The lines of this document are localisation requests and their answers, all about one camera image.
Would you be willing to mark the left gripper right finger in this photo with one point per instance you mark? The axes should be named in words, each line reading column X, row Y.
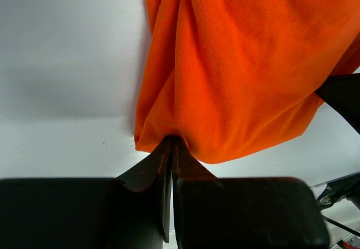
column 265, row 212

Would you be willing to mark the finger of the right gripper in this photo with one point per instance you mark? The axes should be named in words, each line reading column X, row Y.
column 341, row 92

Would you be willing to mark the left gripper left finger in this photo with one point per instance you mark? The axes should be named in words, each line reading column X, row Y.
column 129, row 211

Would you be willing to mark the orange t shirt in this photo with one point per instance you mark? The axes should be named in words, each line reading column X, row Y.
column 234, row 77

